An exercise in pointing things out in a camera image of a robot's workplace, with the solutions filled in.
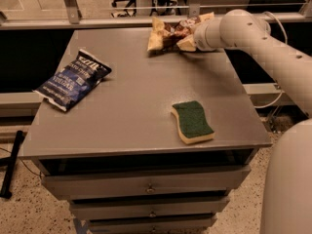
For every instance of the black metal leg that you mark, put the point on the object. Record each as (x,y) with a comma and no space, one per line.
(9,164)

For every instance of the top drawer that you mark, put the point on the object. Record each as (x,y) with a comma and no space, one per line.
(80,187)

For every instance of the grey drawer cabinet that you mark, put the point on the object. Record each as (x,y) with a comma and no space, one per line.
(126,123)

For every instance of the brown chip bag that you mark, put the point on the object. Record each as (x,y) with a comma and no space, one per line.
(164,35)

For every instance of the green yellow sponge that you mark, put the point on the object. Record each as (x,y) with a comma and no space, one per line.
(192,125)

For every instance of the blue chip bag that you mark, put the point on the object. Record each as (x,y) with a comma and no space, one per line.
(72,83)

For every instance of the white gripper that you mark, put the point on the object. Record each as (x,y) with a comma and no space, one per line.
(200,38)

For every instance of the middle drawer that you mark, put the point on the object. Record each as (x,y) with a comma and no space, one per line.
(151,208)

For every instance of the drawer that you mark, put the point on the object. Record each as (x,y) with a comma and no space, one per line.
(152,225)
(151,208)
(80,187)

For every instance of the metal railing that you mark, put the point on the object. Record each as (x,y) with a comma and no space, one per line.
(91,13)

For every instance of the black office chair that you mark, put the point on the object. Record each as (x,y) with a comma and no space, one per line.
(129,10)

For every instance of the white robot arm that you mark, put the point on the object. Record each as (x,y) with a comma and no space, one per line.
(287,195)

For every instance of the bottom drawer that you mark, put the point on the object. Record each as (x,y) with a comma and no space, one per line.
(152,225)

